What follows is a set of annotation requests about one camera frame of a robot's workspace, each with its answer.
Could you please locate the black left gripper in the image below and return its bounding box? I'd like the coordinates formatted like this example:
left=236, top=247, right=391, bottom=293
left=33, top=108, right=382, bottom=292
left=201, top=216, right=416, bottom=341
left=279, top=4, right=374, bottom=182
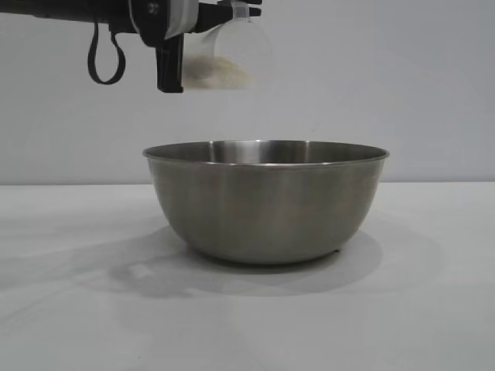
left=130, top=0, right=265, bottom=94

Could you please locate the clear plastic measuring cup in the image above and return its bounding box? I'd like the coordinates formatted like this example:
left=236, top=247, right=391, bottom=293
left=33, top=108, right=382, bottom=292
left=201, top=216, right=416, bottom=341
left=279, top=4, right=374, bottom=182
left=183, top=2, right=275, bottom=93

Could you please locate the white uncooked rice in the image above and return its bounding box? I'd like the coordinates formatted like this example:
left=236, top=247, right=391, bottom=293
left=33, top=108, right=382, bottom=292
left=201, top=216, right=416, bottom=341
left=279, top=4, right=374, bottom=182
left=185, top=53, right=258, bottom=92

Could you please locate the large stainless steel bowl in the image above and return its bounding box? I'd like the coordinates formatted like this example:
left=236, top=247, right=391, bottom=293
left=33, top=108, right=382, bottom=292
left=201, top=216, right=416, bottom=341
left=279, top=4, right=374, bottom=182
left=142, top=139, right=390, bottom=266

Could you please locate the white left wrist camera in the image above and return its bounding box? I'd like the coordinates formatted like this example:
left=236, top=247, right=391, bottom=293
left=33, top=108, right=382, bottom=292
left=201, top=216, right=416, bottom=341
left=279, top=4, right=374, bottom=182
left=164, top=0, right=200, bottom=43

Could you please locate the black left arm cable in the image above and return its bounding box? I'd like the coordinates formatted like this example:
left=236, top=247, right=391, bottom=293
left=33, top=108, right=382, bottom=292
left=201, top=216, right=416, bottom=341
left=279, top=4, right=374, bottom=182
left=87, top=21, right=127, bottom=85

